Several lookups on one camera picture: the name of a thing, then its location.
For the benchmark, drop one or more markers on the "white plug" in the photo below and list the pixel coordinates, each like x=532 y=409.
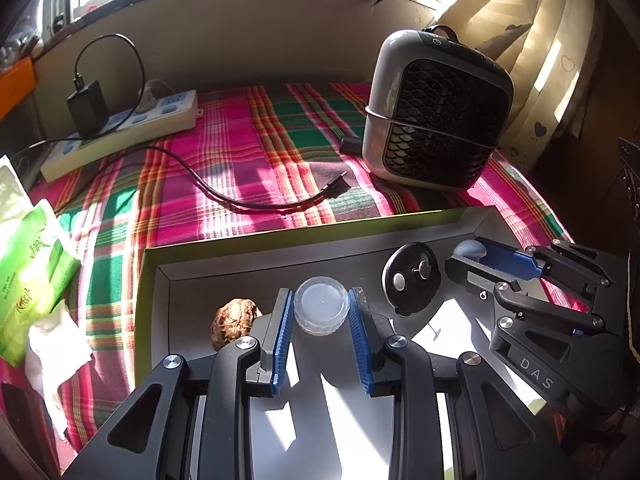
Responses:
x=150 y=97

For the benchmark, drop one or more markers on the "grey cardboard box tray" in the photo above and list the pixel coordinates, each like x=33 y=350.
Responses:
x=225 y=280

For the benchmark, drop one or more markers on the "black charger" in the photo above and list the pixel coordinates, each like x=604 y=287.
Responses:
x=87 y=107

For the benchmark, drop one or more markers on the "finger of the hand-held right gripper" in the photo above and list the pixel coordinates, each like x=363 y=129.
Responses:
x=515 y=262
x=480 y=277

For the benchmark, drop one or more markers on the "orange tray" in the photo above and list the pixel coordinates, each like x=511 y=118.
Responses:
x=15 y=87

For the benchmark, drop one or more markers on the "white round knob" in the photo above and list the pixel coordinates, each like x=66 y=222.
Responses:
x=470 y=249

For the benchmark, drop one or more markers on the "brown walnut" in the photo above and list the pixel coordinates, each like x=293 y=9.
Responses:
x=232 y=322

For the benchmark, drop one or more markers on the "white power strip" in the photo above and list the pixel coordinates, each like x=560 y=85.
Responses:
x=125 y=132

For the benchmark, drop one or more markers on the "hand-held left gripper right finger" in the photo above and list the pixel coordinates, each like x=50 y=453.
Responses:
x=360 y=340

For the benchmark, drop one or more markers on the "clear plastic round lid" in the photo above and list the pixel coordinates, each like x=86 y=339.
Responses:
x=320 y=305

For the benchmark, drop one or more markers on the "black round disc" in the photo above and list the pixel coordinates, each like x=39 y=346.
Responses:
x=395 y=260

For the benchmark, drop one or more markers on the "plaid cloth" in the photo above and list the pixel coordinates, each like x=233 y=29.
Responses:
x=280 y=125

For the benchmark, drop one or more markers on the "crumpled white tissue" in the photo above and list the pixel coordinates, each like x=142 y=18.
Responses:
x=50 y=350

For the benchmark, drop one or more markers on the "green tissue pack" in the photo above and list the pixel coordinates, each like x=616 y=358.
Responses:
x=35 y=260

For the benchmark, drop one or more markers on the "small black plug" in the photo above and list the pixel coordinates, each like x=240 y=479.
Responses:
x=350 y=145

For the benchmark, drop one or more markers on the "small silver pin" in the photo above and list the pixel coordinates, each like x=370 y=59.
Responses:
x=439 y=330

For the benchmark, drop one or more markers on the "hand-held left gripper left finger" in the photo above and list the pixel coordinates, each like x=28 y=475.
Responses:
x=282 y=340

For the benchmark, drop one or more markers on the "grey space heater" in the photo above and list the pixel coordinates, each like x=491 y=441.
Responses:
x=435 y=110

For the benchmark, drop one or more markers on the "cream heart-print curtain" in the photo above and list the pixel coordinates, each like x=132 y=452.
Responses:
x=545 y=50

